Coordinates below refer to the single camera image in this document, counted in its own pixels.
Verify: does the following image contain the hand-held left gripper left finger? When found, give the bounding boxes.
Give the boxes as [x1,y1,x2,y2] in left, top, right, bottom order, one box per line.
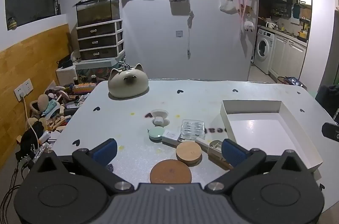
[26,139,134,194]

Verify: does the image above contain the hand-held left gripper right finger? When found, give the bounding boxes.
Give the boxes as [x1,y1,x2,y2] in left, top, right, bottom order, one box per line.
[205,139,314,194]

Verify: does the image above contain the beige handled tool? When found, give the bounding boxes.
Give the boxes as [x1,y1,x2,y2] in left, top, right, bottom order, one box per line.
[195,138,228,161]

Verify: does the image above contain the white rectangular box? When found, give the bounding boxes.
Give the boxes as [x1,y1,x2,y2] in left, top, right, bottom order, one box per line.
[220,100,324,173]

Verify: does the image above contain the round wooden lid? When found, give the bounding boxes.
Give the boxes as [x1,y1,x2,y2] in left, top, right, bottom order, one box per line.
[176,141,203,167]

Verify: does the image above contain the clear plastic case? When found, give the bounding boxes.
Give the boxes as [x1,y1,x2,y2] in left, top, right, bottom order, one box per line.
[180,119,206,140]

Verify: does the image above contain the green round case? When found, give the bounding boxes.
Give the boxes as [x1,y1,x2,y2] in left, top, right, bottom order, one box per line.
[148,126,166,142]

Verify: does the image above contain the round cork coaster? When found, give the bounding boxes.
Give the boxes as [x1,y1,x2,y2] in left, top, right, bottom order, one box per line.
[150,159,192,184]

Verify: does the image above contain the white charger plug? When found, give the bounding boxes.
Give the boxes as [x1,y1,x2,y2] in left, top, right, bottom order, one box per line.
[161,130,183,147]

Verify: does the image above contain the black cloth on chair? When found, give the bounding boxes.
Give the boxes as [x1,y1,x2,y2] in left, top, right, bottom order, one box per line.
[315,84,339,124]

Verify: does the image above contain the blue patterned item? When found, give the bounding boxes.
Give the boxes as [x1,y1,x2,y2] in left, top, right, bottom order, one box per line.
[278,76,304,87]

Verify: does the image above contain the pile of toys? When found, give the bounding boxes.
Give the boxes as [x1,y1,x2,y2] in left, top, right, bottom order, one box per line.
[29,81,96,134]

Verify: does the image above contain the cat-shaped ceramic pot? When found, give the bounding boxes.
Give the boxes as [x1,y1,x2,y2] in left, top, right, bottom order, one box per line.
[107,63,149,99]

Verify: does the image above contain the patterned storage box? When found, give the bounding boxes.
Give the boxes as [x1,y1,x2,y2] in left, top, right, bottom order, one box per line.
[75,57,125,82]

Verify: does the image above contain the white lower kitchen cabinets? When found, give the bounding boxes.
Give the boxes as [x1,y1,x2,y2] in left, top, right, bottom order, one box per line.
[269,35,308,82]

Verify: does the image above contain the black device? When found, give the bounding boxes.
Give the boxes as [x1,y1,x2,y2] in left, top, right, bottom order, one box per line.
[57,56,73,68]

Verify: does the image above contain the white washing machine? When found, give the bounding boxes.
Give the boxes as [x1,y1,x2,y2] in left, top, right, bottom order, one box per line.
[254,28,276,75]

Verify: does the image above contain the white drawer unit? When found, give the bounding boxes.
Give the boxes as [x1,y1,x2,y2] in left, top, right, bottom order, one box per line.
[76,19,125,62]

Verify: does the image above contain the glass fish tank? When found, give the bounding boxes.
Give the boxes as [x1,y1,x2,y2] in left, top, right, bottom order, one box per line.
[75,0,120,27]

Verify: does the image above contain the pink hanging ribbons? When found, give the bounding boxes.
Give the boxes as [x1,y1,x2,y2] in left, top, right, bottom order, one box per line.
[238,0,251,26]

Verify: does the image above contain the white hanging bag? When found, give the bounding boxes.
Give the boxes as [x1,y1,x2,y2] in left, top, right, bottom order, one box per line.
[220,0,236,14]

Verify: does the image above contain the black cable bundle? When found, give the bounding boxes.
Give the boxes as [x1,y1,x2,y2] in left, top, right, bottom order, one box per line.
[8,131,53,187]

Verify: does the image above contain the white power cable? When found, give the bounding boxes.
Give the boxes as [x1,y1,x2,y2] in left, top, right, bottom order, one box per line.
[23,97,40,145]

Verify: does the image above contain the white wall power outlet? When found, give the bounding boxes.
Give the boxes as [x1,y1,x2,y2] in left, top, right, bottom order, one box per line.
[14,78,33,101]

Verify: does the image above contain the kitchen wall rack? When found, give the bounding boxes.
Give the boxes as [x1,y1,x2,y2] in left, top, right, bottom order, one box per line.
[261,0,292,18]

